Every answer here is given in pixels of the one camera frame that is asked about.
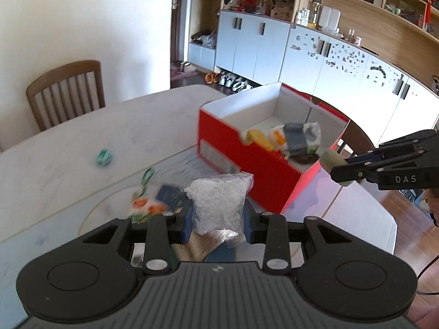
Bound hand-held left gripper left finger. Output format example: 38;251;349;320
80;200;194;275

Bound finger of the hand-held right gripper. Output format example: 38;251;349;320
331;156;415;184
345;129;437;166

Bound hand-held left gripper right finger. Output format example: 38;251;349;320
242;202;350;275

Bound clear plastic bag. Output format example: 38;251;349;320
184;172;254;249

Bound white and grey packet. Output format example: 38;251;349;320
283;121;322;156

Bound yellow plastic piece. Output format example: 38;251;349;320
246;129;275;150

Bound red shoe box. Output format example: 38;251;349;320
198;82;351;215

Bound small green toy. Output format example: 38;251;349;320
95;149;114;167

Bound pale blue table mat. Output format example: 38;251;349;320
0;144;398;304

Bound wooden slat-back chair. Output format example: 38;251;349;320
311;97;375;160
26;60;106;133

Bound colourful toy with green tassel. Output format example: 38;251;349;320
141;167;156;187

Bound white cabinet with stickers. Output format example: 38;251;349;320
279;25;439;149

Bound drinking glasses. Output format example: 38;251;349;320
344;29;364;46

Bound pair of white canisters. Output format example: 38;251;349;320
320;6;341;32

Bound row of shoes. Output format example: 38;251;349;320
217;72;255;92

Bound patterned rug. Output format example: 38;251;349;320
170;61;200;80

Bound group of bottles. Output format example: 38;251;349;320
294;0;323;28

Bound low white bench cabinet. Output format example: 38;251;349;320
187;41;218;71

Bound bags on bench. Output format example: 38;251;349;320
190;29;218;49

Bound clutter of shelf ornaments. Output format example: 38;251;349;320
223;0;297;21

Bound brown door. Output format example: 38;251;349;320
170;0;186;66

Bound black cable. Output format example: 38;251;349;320
416;212;439;296

